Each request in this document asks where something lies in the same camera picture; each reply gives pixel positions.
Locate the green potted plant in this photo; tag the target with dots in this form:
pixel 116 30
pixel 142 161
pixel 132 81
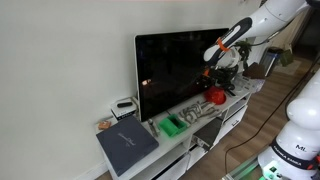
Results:
pixel 243 48

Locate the brown box on stand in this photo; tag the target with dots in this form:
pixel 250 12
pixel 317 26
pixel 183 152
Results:
pixel 255 71

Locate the black remote control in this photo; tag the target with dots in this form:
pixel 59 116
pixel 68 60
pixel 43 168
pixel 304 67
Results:
pixel 124 104

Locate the white TV stand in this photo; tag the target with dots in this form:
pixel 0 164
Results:
pixel 175 155

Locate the dark bin in background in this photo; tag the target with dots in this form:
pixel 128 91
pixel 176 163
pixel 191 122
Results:
pixel 269 58

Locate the white set-top box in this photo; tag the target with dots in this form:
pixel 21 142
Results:
pixel 120 113

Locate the dark blue flat box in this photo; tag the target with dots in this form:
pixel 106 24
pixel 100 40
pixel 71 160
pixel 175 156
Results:
pixel 125 143

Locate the black flat-screen television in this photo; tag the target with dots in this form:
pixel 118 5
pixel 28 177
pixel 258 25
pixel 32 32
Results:
pixel 170 68

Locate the small brown wooden block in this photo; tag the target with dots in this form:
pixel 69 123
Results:
pixel 104 125

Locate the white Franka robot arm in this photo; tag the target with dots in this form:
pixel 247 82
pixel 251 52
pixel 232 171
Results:
pixel 294 152

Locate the red bowl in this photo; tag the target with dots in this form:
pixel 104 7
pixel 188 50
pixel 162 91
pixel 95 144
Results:
pixel 215 95

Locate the small grey metal bottle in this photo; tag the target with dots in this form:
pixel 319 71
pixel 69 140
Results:
pixel 152 127

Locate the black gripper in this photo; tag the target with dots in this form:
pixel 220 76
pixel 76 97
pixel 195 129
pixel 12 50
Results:
pixel 222 77

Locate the green plastic box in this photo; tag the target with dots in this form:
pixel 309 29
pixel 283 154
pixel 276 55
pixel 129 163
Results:
pixel 172 125

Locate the grey striped towel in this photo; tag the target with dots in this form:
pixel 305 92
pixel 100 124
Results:
pixel 198 110

